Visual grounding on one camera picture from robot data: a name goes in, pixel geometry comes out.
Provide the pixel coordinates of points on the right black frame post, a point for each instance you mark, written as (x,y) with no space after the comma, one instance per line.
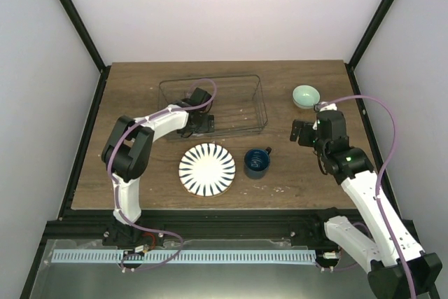
(372,28)

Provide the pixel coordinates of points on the dark blue mug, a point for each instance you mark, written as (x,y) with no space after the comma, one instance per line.
(257,162)

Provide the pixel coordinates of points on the black frame post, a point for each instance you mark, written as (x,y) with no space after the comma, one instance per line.
(372,28)
(78,24)

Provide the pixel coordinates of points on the black wire dish rack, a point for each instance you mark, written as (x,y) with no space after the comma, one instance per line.
(237,109)

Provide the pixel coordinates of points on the blue striped white plate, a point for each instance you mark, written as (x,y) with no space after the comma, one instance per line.
(207,169)

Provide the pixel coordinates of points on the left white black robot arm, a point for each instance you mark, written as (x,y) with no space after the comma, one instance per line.
(127,151)

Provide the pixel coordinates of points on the light blue slotted cable duct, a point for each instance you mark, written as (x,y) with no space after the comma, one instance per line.
(283,257)

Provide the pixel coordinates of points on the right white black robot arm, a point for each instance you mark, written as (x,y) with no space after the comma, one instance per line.
(395,263)

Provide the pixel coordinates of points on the left black frame post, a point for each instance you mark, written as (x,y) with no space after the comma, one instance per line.
(78,24)

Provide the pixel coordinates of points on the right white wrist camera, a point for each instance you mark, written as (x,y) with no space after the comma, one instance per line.
(325,106)

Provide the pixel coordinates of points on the mint green bowl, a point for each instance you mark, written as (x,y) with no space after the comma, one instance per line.
(305,96)

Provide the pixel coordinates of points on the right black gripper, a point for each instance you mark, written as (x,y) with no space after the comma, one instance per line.
(304,127)

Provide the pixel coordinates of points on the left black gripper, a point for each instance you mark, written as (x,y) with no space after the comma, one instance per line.
(206,127)

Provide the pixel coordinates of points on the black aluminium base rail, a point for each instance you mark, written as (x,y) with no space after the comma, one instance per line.
(303,227)

